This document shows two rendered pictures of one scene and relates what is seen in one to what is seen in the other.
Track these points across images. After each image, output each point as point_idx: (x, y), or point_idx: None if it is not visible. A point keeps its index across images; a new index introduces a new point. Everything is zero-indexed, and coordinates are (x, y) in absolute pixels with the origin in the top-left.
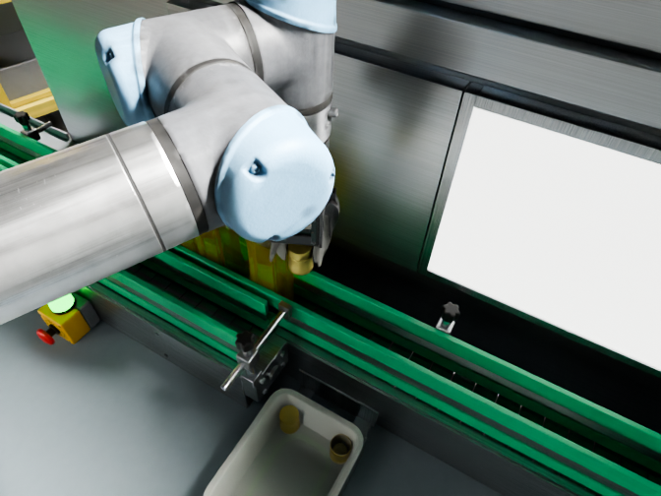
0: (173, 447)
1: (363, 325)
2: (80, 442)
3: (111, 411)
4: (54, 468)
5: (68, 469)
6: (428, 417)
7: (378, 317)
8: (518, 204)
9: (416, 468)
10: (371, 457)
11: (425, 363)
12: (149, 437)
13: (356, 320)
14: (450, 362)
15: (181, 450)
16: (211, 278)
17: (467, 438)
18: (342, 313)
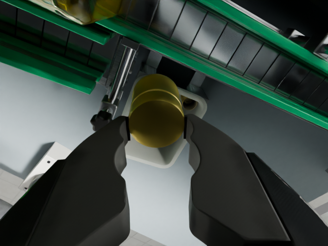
0: (75, 99)
1: (219, 16)
2: (12, 104)
3: (16, 82)
4: (10, 119)
5: (19, 119)
6: (260, 100)
7: (243, 26)
8: None
9: (235, 93)
10: (207, 90)
11: (274, 52)
12: (55, 95)
13: (213, 12)
14: (302, 62)
15: (81, 100)
16: (9, 3)
17: (285, 110)
18: (196, 4)
